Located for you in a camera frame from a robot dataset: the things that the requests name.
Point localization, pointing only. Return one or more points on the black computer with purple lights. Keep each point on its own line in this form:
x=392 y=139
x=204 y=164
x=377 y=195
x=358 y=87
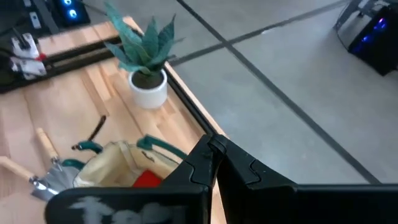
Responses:
x=376 y=53

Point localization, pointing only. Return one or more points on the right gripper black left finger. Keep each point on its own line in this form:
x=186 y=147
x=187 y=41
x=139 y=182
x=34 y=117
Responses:
x=186 y=199

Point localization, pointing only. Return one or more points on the red soft item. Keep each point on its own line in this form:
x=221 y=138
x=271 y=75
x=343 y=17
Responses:
x=147 y=180

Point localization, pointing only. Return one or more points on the beige gardening bag green trim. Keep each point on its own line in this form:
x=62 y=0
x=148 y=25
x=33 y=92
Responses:
x=109 y=168

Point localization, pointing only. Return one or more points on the artificial plant in white pot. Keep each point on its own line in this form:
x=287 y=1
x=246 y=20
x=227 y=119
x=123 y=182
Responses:
x=149 y=96

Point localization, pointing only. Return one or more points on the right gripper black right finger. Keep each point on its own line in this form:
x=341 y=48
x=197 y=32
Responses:
x=280 y=202

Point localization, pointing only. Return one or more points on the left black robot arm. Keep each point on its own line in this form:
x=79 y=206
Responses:
x=26 y=67

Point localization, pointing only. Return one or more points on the black aluminium table frame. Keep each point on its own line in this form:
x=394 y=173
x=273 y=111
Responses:
x=77 y=57

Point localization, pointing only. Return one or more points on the grey metal frame legs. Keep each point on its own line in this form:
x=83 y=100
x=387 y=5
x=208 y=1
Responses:
x=349 y=12

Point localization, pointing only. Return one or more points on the black computer with blue lights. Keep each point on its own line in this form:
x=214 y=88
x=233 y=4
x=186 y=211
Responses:
x=77 y=18

